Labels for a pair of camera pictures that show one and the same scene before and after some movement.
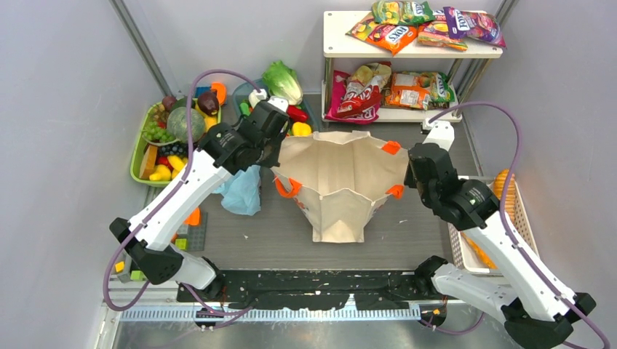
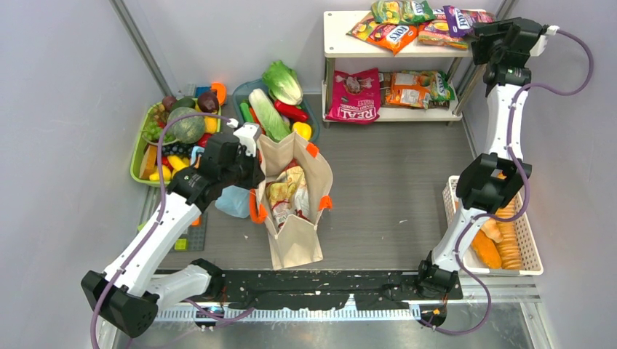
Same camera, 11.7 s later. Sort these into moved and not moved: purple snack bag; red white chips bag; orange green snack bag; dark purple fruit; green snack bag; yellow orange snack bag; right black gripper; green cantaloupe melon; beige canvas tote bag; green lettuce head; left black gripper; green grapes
Moved: left black gripper; beige canvas tote bag; right black gripper; red white chips bag
Not moved: green lettuce head; green grapes; orange green snack bag; dark purple fruit; green snack bag; green cantaloupe melon; yellow orange snack bag; purple snack bag
